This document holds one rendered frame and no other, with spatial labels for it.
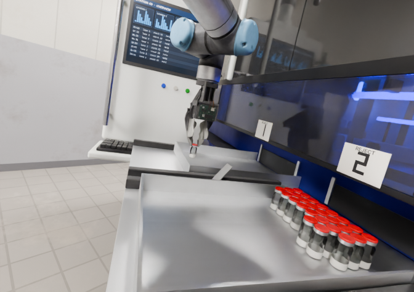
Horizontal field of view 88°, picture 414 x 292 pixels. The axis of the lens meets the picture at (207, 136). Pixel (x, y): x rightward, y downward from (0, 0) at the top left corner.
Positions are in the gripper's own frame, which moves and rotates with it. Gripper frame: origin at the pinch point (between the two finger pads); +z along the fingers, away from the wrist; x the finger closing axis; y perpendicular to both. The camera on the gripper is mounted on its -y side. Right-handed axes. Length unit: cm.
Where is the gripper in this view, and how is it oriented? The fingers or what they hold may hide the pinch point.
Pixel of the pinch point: (194, 141)
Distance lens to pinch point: 72.8
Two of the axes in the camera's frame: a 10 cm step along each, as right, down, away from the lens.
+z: -1.9, 9.7, 1.6
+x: 9.4, 1.3, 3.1
